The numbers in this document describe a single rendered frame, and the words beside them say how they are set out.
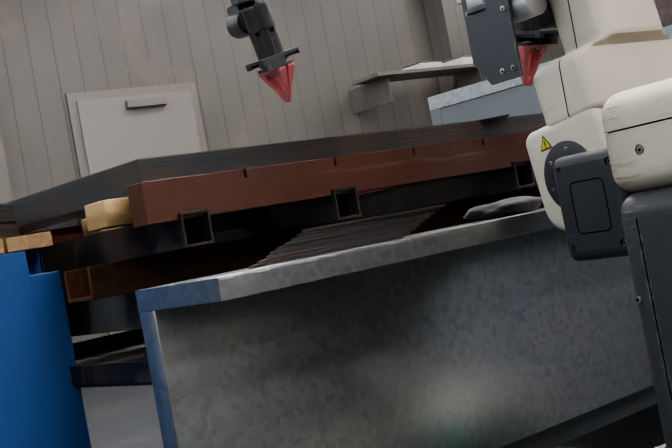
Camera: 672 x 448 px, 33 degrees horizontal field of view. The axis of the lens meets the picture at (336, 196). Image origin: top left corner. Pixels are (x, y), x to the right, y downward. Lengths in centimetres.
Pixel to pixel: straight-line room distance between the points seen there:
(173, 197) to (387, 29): 931
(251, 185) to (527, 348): 61
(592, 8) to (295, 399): 71
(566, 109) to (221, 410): 65
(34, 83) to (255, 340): 760
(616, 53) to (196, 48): 819
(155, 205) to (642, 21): 76
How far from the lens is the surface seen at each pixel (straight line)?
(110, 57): 940
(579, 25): 170
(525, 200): 192
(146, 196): 158
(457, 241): 167
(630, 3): 173
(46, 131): 908
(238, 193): 167
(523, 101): 315
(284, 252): 157
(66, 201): 184
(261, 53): 228
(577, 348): 212
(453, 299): 189
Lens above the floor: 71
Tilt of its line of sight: 2 degrees up
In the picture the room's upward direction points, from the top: 11 degrees counter-clockwise
